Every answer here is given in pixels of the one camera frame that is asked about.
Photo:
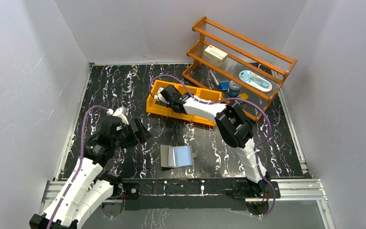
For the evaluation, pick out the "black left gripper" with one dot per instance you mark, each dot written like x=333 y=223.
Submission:
x=137 y=132

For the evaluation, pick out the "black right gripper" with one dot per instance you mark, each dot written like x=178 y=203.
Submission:
x=170 y=104

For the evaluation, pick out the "yellow plastic triple bin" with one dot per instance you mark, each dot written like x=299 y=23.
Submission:
x=201 y=104

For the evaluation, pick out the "grey card holder wallet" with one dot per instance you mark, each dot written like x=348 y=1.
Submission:
x=177 y=156

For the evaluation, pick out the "orange wooden shelf rack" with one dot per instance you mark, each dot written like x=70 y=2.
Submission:
x=243 y=54

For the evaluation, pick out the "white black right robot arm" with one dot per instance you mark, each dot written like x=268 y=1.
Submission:
x=234 y=126

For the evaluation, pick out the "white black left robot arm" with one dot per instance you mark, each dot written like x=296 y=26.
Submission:
x=88 y=187

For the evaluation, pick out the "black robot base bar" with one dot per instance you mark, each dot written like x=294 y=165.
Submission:
x=191 y=193

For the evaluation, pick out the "white pen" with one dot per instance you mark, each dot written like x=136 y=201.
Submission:
x=214 y=77

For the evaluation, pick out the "small blue block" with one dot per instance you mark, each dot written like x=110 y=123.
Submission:
x=224 y=85

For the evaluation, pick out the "white box with red label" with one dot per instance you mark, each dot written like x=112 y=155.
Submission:
x=215 y=54

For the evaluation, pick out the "blue and white round tin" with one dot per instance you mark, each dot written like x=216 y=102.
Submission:
x=233 y=88

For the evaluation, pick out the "yellow grey eraser block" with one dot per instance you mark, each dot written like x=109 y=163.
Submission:
x=243 y=96

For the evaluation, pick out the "blue razor blister pack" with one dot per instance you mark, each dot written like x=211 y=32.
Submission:
x=255 y=81

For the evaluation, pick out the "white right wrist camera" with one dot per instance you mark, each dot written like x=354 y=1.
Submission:
x=159 y=95

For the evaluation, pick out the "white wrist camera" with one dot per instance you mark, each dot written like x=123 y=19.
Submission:
x=159 y=95
x=119 y=112

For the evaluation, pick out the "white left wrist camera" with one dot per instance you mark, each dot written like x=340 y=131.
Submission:
x=119 y=112

